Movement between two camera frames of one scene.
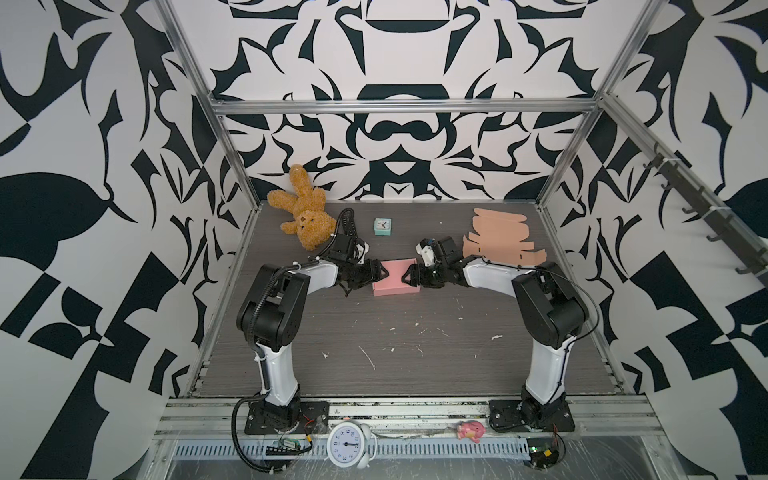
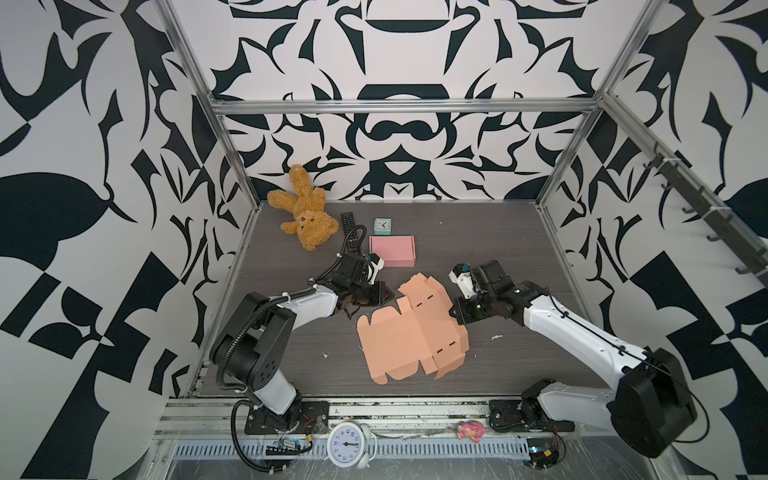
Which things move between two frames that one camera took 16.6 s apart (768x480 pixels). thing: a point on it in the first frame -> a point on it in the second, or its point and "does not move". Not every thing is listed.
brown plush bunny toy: (311, 223) does not move
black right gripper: (419, 278) -> (461, 315)
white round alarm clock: (349, 444) does not move
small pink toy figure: (471, 429) does not move
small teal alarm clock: (382, 226) does not move
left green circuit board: (287, 446) does not move
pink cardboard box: (394, 284) -> (395, 250)
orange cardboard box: (500, 238) -> (423, 331)
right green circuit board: (543, 452) does not move
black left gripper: (374, 274) -> (380, 299)
